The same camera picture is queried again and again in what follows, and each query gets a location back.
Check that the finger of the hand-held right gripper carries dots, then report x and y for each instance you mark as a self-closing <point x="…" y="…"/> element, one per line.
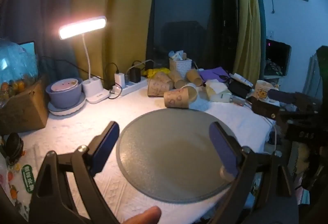
<point x="281" y="96"/>

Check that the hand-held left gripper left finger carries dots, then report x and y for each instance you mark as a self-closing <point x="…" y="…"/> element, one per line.
<point x="103" y="148"/>

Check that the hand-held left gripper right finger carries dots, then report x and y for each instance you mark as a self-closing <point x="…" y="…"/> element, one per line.
<point x="223" y="149"/>

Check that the brown printed paper cup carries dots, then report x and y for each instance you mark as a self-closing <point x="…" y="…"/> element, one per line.
<point x="178" y="98"/>
<point x="161" y="75"/>
<point x="194" y="76"/>
<point x="178" y="78"/>
<point x="158" y="87"/>

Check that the person's left hand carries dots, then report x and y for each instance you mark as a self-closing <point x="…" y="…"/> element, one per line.
<point x="144" y="216"/>

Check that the white mug with yellow print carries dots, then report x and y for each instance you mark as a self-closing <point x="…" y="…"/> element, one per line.
<point x="263" y="90"/>

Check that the brown wooden box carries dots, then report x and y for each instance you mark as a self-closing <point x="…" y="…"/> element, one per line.
<point x="265" y="108"/>

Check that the white tablecloth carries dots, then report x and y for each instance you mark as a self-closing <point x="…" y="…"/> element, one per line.
<point x="76" y="142"/>

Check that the black monitor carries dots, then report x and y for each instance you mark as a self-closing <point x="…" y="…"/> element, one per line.
<point x="278" y="56"/>

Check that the black case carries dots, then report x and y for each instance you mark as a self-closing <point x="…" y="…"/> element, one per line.
<point x="239" y="88"/>

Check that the round grey glass mat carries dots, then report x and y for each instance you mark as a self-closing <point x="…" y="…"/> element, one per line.
<point x="176" y="154"/>

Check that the white round plate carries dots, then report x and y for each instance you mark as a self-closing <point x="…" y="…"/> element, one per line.
<point x="68" y="110"/>

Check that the pale yellow tissue pack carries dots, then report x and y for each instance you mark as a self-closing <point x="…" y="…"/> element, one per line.
<point x="216" y="90"/>

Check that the purple bowl with lid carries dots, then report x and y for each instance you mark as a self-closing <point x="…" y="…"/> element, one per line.
<point x="64" y="94"/>

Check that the white power strip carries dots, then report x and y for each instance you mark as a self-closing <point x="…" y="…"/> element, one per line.
<point x="133" y="86"/>

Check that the white desk lamp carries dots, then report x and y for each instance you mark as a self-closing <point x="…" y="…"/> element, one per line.
<point x="88" y="80"/>

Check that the white charger plug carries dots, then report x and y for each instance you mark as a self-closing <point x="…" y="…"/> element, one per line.
<point x="119" y="79"/>

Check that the purple cloth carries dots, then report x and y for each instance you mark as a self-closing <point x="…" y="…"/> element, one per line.
<point x="211" y="74"/>

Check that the black charger plug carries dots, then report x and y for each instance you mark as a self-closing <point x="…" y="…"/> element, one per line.
<point x="135" y="75"/>

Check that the yellow curtain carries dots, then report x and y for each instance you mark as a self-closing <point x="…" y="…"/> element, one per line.
<point x="247" y="18"/>
<point x="123" y="13"/>

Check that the cardboard box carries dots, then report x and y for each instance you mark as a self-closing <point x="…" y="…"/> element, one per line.
<point x="23" y="111"/>

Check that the black headphones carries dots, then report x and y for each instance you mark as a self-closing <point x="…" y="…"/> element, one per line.
<point x="13" y="148"/>

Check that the white woven basket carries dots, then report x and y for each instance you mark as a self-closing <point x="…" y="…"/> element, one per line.
<point x="180" y="67"/>

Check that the yellow cloth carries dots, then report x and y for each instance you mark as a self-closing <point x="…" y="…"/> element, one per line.
<point x="156" y="72"/>

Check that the printed plastic bag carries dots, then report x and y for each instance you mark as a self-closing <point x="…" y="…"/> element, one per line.
<point x="15" y="188"/>

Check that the clear plastic bag of oranges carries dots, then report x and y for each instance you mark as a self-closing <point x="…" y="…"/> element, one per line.
<point x="14" y="70"/>

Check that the tablet screen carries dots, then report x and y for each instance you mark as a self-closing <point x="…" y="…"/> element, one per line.
<point x="28" y="49"/>

